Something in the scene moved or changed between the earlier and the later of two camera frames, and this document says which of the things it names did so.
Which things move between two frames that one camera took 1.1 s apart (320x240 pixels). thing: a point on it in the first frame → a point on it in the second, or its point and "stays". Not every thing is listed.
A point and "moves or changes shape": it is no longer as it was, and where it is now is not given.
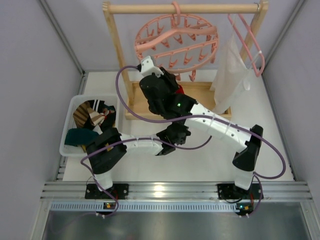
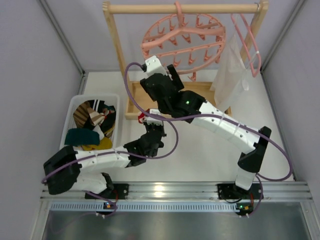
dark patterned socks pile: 109,112 stays
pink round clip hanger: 180,43 moves or changes shape
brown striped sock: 83,111 stays
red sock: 180,90 moves or changes shape
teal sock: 80,136 stays
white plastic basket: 80,151 stays
